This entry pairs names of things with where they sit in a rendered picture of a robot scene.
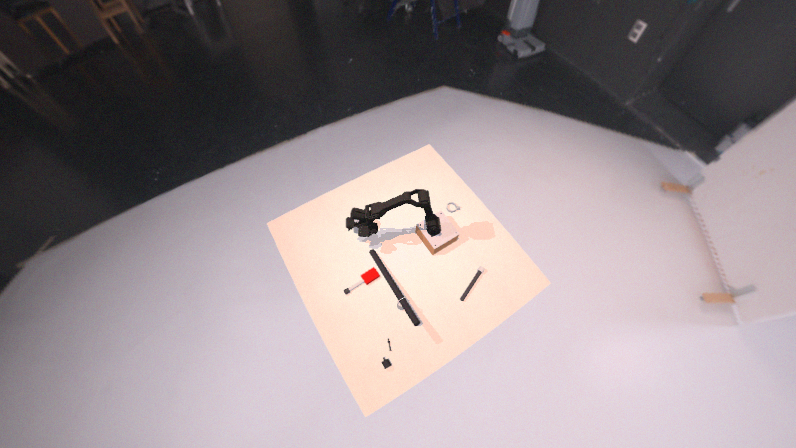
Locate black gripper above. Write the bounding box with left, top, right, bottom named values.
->
left=345, top=217, right=378, bottom=234

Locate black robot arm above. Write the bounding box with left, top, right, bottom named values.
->
left=350, top=189, right=442, bottom=237

